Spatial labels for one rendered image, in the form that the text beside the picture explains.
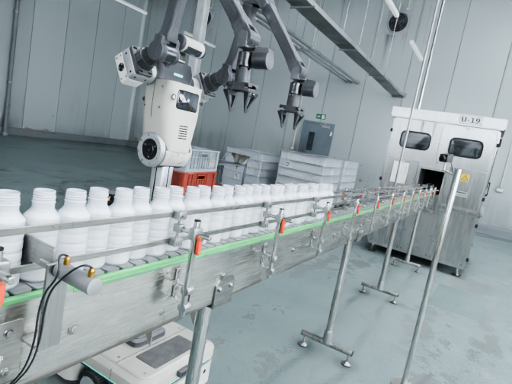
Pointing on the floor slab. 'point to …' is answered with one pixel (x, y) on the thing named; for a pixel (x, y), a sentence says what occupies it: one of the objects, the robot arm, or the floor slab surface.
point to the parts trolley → (232, 165)
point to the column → (200, 31)
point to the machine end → (442, 179)
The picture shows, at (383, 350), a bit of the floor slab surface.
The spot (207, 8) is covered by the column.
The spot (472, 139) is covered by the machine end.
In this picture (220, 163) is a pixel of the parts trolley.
